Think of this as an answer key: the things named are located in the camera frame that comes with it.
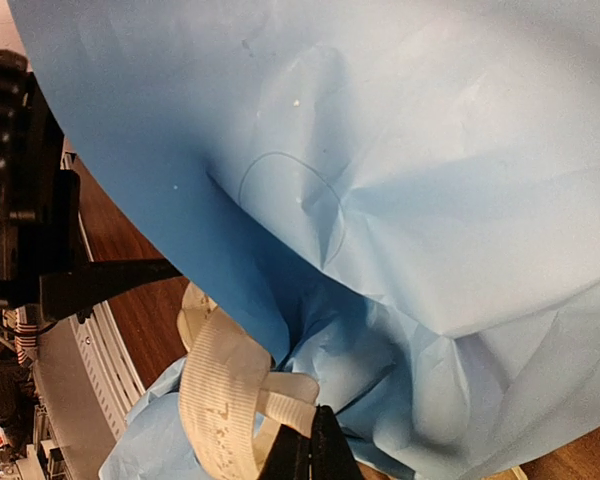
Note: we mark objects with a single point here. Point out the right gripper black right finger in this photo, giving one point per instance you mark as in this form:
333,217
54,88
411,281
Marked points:
331,457

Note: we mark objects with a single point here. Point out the blue wrapping paper sheet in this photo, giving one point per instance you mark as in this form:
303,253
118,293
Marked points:
400,199

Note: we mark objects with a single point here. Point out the front aluminium rail base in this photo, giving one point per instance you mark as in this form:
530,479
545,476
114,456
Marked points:
87,383

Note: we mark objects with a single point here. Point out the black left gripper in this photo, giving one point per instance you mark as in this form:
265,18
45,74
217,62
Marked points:
42,258

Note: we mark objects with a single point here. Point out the cream ribbon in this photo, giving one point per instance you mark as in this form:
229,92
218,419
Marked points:
231,401

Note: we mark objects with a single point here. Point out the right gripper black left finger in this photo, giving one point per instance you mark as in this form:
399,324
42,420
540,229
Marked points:
289,457

